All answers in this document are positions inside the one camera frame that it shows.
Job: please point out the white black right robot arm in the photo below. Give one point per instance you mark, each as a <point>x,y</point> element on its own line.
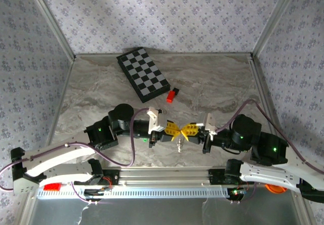
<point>265,174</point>

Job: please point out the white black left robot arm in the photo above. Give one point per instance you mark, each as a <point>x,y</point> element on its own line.
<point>50,156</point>

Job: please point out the red and black lighter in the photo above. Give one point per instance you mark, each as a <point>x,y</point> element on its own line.
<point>170,97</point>

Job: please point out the aluminium base beam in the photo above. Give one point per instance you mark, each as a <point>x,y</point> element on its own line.
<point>164,175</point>

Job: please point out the folded black grey chessboard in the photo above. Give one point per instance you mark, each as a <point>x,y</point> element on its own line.
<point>143,73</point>

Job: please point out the small circuit board with lights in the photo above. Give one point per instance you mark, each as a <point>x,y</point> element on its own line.
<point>236,192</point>

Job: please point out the orange round plastic part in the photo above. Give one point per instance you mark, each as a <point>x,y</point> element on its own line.
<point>276,189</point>

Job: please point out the grey metal sheet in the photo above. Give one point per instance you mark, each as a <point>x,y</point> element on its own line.
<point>152,212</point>

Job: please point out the aluminium table edge rail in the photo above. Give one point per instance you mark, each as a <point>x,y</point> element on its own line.
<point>60,101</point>
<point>265,88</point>

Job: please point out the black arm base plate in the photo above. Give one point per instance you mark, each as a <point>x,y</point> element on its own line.
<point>215,175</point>
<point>114,177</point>

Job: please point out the aluminium frame post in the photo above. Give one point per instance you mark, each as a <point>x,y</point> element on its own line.
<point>273,20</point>
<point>53,22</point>

